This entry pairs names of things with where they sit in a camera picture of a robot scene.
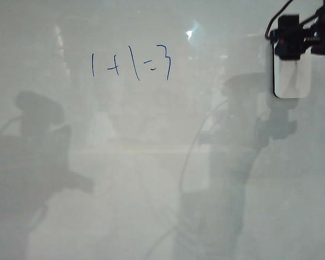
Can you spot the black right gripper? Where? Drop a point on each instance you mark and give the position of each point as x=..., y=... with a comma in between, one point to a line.
x=288, y=35

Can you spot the white rounded whiteboard eraser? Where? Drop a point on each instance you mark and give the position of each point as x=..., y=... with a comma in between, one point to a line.
x=289, y=81

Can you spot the blue marker writing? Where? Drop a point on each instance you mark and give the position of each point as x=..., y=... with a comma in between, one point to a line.
x=92, y=65

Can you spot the white glossy black-framed whiteboard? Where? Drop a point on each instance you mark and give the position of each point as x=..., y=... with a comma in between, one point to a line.
x=124, y=162

